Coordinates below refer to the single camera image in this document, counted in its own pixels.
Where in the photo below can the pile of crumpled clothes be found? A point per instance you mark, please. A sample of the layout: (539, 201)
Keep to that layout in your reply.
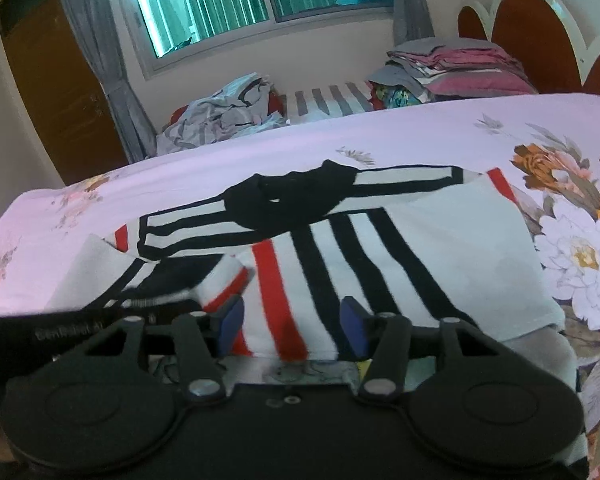
(220, 110)

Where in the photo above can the colourful printed cloth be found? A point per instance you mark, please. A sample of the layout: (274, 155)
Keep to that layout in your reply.
(400, 97)

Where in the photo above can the red cloth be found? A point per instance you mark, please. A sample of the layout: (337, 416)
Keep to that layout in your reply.
(276, 102)

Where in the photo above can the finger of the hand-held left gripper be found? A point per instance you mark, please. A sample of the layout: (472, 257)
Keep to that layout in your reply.
(155, 303)

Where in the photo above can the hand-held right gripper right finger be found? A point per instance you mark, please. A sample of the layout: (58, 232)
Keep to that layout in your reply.
(352, 327)

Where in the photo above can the grey white striped cloth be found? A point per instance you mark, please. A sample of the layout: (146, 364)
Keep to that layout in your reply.
(330, 100)

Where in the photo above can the stack of folded clothes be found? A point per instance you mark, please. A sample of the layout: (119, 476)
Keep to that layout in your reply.
(460, 70)

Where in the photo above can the black red white striped shirt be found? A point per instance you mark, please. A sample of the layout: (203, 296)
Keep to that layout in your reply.
(430, 250)

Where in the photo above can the floral bed sheet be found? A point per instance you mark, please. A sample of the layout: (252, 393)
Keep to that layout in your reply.
(430, 125)

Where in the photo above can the window with vertical bars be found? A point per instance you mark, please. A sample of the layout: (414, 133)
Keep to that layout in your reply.
(230, 5)

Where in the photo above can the brown wooden door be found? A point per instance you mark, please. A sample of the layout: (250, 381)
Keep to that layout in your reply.
(55, 90)

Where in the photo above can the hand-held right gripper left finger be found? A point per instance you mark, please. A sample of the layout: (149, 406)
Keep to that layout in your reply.
(232, 320)

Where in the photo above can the grey curtain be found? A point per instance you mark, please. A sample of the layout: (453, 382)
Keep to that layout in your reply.
(410, 5)
(95, 50)

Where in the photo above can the brown scalloped headboard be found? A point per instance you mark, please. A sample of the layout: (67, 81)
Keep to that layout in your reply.
(525, 35)

